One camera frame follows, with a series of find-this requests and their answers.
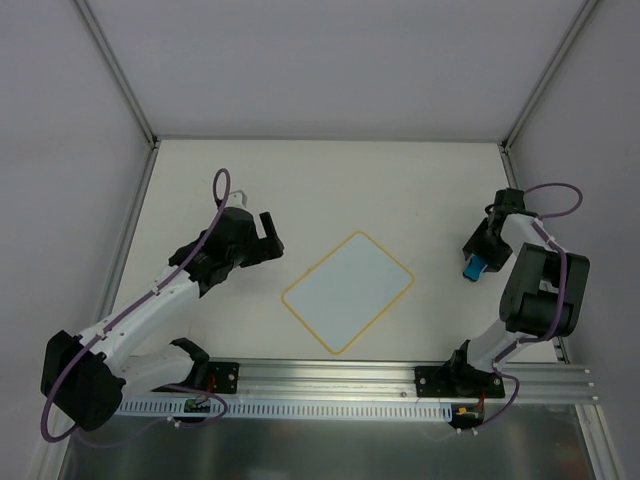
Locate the right aluminium corner post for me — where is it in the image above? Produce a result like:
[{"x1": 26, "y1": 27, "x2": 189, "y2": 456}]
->
[{"x1": 501, "y1": 0, "x2": 600, "y2": 153}]

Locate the left green circuit board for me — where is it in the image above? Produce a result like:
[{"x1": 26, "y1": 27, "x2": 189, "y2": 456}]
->
[{"x1": 183, "y1": 397, "x2": 211, "y2": 414}]

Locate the right small circuit board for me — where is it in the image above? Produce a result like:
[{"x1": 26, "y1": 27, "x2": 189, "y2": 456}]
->
[{"x1": 453, "y1": 403, "x2": 485, "y2": 421}]

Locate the yellow-framed small whiteboard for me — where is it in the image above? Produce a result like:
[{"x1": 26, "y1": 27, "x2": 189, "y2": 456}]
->
[{"x1": 281, "y1": 231, "x2": 415, "y2": 356}]

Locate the blue bone-shaped eraser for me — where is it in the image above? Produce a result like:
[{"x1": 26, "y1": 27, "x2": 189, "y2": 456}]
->
[{"x1": 462, "y1": 255, "x2": 487, "y2": 282}]

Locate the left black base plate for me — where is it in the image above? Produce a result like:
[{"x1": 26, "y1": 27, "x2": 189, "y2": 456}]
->
[{"x1": 204, "y1": 361, "x2": 240, "y2": 395}]

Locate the left aluminium corner post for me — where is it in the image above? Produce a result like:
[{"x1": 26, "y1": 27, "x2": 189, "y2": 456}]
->
[{"x1": 72, "y1": 0, "x2": 158, "y2": 148}]

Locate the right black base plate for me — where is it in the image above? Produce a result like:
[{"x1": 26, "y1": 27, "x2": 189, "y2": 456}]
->
[{"x1": 414, "y1": 364, "x2": 505, "y2": 399}]

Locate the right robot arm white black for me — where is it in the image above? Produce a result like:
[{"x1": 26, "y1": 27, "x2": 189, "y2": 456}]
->
[{"x1": 442, "y1": 213, "x2": 590, "y2": 398}]

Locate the white slotted cable duct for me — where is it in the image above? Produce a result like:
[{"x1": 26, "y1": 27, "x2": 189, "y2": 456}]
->
[{"x1": 117, "y1": 395, "x2": 453, "y2": 423}]

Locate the front aluminium mounting rail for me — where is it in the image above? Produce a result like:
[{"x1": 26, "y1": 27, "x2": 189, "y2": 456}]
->
[{"x1": 56, "y1": 353, "x2": 600, "y2": 407}]

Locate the aluminium corner post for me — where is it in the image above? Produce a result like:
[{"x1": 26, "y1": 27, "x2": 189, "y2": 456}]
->
[
  {"x1": 501, "y1": 0, "x2": 600, "y2": 153},
  {"x1": 72, "y1": 0, "x2": 158, "y2": 148}
]

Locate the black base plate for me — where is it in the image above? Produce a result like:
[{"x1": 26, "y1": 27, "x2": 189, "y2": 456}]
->
[
  {"x1": 204, "y1": 361, "x2": 240, "y2": 395},
  {"x1": 414, "y1": 364, "x2": 505, "y2": 399}
]

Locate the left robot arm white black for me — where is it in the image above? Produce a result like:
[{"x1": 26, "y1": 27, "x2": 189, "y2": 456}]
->
[{"x1": 41, "y1": 207, "x2": 284, "y2": 442}]

